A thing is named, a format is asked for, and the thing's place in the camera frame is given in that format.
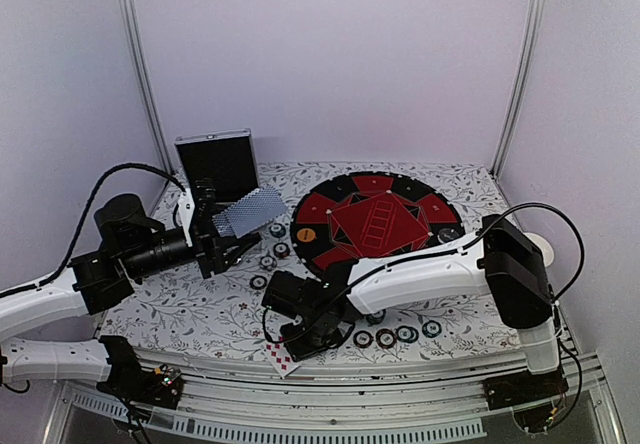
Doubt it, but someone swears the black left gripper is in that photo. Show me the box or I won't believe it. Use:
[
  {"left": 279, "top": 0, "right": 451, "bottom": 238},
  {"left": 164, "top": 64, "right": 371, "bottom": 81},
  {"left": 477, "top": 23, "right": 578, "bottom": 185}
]
[{"left": 123, "top": 203, "right": 260, "bottom": 279}]

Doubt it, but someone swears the blue card deck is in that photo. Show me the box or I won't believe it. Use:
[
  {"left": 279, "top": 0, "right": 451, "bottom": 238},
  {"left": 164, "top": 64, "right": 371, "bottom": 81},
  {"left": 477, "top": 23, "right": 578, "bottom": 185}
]
[{"left": 213, "top": 186, "right": 287, "bottom": 238}]

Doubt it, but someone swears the red black 100 chip pile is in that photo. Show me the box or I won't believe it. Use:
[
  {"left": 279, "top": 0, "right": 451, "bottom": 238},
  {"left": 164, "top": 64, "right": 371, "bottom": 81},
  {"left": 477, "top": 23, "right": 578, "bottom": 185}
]
[
  {"left": 375, "top": 328, "right": 397, "bottom": 349},
  {"left": 273, "top": 242, "right": 291, "bottom": 259},
  {"left": 353, "top": 330, "right": 374, "bottom": 348}
]

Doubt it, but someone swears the blue green 50 chip pile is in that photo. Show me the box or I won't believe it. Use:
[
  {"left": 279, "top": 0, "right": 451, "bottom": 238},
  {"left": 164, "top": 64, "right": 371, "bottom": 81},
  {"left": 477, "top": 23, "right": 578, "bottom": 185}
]
[
  {"left": 269, "top": 222, "right": 287, "bottom": 238},
  {"left": 395, "top": 325, "right": 419, "bottom": 344},
  {"left": 365, "top": 310, "right": 386, "bottom": 325}
]

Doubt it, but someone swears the red diamonds face-up card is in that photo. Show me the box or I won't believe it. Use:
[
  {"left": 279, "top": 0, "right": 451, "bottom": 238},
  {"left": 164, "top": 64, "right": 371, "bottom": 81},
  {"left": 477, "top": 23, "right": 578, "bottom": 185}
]
[{"left": 265, "top": 343, "right": 300, "bottom": 378}]

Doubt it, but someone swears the orange big blind button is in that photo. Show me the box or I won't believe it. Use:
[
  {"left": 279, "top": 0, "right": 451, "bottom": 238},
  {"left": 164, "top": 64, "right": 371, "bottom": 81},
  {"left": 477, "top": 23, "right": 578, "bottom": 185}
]
[{"left": 296, "top": 228, "right": 317, "bottom": 243}]

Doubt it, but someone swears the blue white 10 chip pile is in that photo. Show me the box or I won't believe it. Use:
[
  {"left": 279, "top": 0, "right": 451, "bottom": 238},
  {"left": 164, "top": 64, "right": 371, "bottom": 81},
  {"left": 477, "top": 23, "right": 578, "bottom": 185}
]
[{"left": 422, "top": 320, "right": 442, "bottom": 339}]

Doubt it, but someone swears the red black 100 chip stack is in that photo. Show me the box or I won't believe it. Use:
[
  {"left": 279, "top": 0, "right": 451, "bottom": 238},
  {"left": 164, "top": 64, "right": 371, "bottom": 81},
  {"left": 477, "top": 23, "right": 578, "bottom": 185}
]
[{"left": 249, "top": 275, "right": 268, "bottom": 290}]

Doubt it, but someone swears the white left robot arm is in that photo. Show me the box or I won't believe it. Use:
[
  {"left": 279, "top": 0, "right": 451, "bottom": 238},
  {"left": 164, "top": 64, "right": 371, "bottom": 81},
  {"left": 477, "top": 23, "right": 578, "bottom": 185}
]
[{"left": 1, "top": 181, "right": 260, "bottom": 401}]

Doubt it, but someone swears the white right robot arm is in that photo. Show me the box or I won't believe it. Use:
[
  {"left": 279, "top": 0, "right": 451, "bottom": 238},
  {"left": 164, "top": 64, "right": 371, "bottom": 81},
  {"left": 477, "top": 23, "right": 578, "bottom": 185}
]
[{"left": 262, "top": 203, "right": 561, "bottom": 400}]

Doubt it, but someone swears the aluminium poker case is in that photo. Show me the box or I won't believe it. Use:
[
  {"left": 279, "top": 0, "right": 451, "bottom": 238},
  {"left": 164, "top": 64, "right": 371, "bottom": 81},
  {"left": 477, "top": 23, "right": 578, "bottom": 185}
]
[{"left": 174, "top": 128, "right": 259, "bottom": 203}]

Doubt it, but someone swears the round red black poker mat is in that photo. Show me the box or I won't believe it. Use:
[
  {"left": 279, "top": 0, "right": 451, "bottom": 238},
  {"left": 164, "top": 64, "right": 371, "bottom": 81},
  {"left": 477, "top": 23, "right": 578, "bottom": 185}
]
[{"left": 289, "top": 171, "right": 466, "bottom": 278}]

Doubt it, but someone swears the white ceramic bowl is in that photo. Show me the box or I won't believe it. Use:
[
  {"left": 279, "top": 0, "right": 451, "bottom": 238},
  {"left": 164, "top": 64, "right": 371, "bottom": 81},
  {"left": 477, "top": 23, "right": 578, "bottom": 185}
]
[{"left": 524, "top": 232, "right": 555, "bottom": 268}]

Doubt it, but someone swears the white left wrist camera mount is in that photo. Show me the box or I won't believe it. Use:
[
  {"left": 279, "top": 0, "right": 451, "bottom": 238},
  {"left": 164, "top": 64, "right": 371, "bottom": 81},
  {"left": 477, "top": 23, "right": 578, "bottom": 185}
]
[{"left": 177, "top": 187, "right": 195, "bottom": 247}]

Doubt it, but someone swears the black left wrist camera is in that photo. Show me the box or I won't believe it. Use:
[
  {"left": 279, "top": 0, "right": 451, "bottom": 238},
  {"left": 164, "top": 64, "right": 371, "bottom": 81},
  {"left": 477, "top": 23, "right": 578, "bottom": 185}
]
[{"left": 192, "top": 178, "right": 216, "bottom": 215}]

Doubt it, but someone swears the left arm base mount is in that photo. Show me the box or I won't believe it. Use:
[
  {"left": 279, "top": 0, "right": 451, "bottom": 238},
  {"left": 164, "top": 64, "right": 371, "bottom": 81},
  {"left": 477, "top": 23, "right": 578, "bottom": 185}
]
[{"left": 96, "top": 363, "right": 184, "bottom": 410}]

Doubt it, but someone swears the front aluminium rail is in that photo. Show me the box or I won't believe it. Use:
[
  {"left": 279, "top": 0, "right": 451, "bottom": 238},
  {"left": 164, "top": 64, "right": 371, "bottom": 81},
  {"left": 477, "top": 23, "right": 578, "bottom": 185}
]
[{"left": 43, "top": 350, "right": 632, "bottom": 443}]

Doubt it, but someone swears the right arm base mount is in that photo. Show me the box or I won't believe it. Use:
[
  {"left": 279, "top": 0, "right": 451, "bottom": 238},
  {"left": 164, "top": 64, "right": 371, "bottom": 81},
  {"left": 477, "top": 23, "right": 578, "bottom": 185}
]
[{"left": 482, "top": 367, "right": 569, "bottom": 410}]

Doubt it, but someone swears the left aluminium frame post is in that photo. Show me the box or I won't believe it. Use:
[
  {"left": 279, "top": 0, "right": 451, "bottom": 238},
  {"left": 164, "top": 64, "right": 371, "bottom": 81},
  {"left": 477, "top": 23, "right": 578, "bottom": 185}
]
[{"left": 118, "top": 0, "right": 174, "bottom": 173}]

